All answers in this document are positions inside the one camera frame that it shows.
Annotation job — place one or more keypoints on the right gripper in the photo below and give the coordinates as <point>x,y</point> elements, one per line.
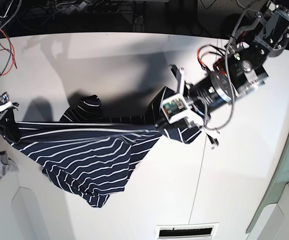
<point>10,130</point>

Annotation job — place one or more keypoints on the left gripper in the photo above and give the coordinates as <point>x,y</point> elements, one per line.
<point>205,97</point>

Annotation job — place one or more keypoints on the navy white striped t-shirt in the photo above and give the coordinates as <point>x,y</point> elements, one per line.
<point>93,156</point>

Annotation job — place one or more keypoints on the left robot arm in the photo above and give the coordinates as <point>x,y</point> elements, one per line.
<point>238,71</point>

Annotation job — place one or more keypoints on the black power strip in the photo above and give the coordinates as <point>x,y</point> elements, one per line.
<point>103,6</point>

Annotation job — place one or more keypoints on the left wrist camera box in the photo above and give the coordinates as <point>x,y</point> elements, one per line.
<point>175,108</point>

